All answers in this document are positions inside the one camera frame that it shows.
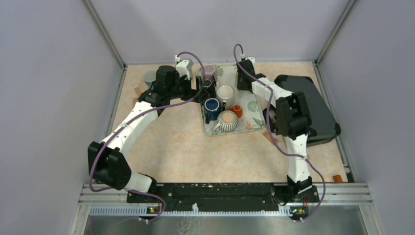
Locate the tan wooden block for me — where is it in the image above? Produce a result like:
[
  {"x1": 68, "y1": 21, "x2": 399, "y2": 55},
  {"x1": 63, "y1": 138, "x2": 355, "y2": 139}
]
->
[{"x1": 134, "y1": 87, "x2": 142, "y2": 97}]

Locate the black poker chip case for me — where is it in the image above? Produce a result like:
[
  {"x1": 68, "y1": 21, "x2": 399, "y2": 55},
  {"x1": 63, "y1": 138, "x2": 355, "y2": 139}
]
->
[{"x1": 274, "y1": 74, "x2": 341, "y2": 146}]

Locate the lilac mug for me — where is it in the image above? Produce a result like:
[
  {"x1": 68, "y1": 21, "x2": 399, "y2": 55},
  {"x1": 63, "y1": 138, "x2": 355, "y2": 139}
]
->
[{"x1": 201, "y1": 64, "x2": 218, "y2": 82}]

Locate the black octagonal mug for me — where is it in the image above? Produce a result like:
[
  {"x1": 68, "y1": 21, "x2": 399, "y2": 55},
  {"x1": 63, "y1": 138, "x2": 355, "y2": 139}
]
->
[{"x1": 203, "y1": 79, "x2": 217, "y2": 98}]

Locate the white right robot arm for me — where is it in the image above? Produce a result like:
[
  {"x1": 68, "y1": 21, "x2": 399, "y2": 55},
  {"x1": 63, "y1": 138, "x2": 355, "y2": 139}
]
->
[{"x1": 236, "y1": 59, "x2": 312, "y2": 202}]

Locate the light wooden block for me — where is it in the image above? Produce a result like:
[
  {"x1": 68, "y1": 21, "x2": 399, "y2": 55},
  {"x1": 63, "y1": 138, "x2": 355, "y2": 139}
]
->
[{"x1": 262, "y1": 131, "x2": 274, "y2": 145}]

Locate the grey striped mug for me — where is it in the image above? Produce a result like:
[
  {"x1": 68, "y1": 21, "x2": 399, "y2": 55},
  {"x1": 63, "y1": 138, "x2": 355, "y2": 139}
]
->
[{"x1": 212, "y1": 110, "x2": 239, "y2": 135}]

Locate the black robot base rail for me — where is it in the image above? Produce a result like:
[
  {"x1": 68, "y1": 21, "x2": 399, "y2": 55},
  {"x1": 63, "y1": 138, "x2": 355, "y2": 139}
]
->
[{"x1": 126, "y1": 181, "x2": 320, "y2": 213}]

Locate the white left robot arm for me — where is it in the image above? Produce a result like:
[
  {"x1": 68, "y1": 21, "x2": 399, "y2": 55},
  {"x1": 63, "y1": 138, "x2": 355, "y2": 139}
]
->
[{"x1": 88, "y1": 62, "x2": 207, "y2": 202}]

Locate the white ribbed mug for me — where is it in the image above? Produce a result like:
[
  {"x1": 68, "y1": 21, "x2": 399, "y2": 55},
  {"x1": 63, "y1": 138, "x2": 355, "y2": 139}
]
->
[{"x1": 216, "y1": 85, "x2": 235, "y2": 109}]

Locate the small orange cylinder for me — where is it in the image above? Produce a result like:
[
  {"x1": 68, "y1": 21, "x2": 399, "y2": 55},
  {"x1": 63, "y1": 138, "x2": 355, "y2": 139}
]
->
[{"x1": 333, "y1": 175, "x2": 343, "y2": 184}]

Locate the floral white serving tray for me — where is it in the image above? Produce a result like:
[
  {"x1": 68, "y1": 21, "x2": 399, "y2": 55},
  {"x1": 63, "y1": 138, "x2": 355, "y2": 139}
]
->
[{"x1": 215, "y1": 64, "x2": 265, "y2": 134}]

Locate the navy blue mug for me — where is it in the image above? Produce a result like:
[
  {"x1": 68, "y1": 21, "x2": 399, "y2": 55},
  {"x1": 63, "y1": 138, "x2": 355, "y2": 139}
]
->
[{"x1": 203, "y1": 98, "x2": 222, "y2": 124}]

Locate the small orange cup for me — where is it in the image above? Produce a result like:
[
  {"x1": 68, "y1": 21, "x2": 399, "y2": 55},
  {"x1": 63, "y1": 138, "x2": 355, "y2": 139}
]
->
[{"x1": 228, "y1": 105, "x2": 243, "y2": 118}]

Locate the light blue dotted mug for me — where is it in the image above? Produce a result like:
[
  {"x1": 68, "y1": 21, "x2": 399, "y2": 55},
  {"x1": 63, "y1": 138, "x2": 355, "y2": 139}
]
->
[{"x1": 143, "y1": 70, "x2": 157, "y2": 89}]

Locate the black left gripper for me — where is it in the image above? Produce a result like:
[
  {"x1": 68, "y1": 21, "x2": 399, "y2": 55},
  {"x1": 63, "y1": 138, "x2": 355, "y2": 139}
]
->
[{"x1": 167, "y1": 72, "x2": 209, "y2": 103}]

